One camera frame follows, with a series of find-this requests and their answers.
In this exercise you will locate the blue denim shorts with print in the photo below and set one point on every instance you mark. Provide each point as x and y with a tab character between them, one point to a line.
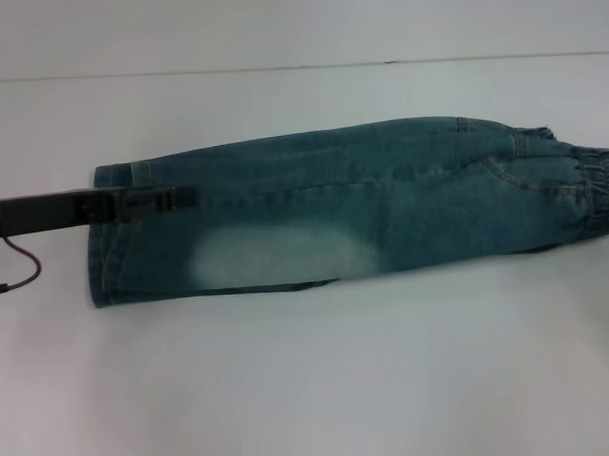
359	211

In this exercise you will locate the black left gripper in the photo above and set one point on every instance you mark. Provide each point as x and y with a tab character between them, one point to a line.
39	212

